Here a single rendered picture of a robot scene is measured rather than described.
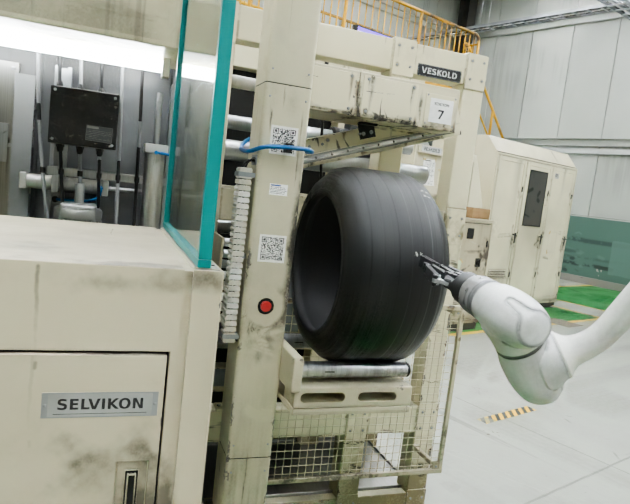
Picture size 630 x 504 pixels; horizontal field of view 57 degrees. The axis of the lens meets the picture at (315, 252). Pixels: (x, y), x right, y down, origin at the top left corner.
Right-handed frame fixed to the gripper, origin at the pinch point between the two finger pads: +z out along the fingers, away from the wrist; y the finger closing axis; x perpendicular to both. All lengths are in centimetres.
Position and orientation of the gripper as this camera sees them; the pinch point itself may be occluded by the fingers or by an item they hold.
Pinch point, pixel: (428, 264)
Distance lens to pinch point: 149.6
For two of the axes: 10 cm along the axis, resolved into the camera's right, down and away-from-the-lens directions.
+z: -3.1, -2.8, 9.1
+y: -9.4, -0.7, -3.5
